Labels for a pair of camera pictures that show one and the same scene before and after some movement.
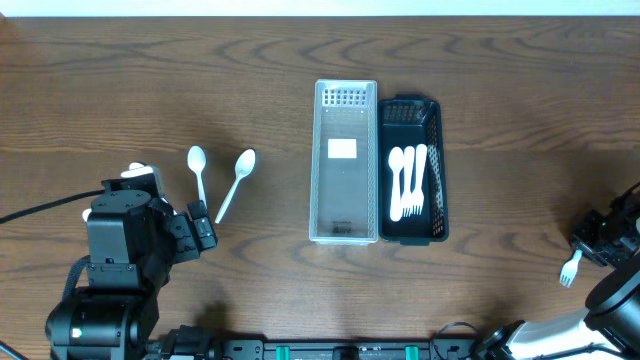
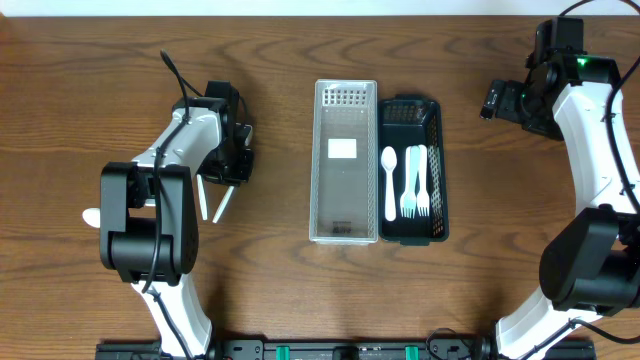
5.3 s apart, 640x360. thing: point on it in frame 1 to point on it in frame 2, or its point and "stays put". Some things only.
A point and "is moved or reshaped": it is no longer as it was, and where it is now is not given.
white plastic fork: (406, 200) stays put
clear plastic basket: (344, 163) stays put
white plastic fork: (569, 269) is moved or reshaped
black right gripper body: (611, 244) to (519, 104)
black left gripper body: (182, 246) to (229, 163)
